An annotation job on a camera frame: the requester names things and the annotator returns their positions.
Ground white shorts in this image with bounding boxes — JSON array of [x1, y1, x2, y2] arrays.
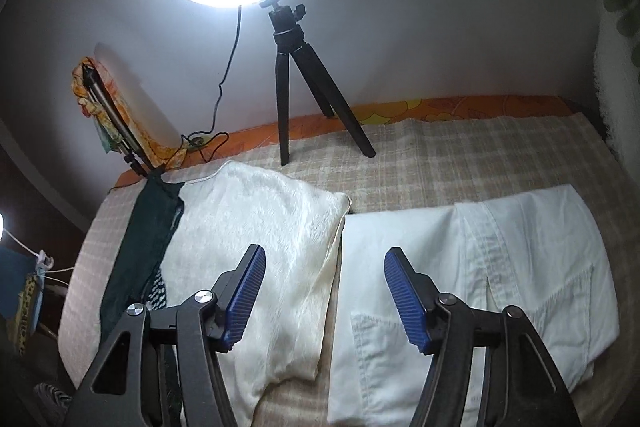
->
[[327, 183, 621, 427]]

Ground colourful floral cloth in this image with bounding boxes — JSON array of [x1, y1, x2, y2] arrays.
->
[[70, 57, 188, 170]]

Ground cream and green patterned garment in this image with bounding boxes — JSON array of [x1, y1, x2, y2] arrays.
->
[[100, 159, 351, 427]]

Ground black power cable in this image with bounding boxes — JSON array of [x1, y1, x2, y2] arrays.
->
[[180, 4, 244, 158]]

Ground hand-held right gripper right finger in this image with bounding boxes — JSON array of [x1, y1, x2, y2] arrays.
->
[[384, 247, 583, 427]]

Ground small black tripod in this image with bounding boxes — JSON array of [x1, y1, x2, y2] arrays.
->
[[259, 0, 377, 166]]

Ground white leaf print curtain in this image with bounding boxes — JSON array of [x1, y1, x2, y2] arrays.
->
[[592, 0, 640, 168]]

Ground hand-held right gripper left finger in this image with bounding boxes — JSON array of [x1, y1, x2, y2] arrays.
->
[[65, 244, 267, 427]]

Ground folded metal tripod stand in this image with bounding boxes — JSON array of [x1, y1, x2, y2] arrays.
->
[[82, 66, 153, 178]]

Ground beige checked blanket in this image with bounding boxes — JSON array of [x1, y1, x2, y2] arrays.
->
[[57, 109, 640, 427]]

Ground orange floral bedsheet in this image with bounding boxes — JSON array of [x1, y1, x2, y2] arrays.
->
[[115, 94, 571, 188]]

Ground small white clip lamp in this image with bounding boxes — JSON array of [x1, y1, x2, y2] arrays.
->
[[0, 213, 55, 275]]

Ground dark striped cloth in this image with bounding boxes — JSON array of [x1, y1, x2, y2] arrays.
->
[[32, 382, 76, 427]]

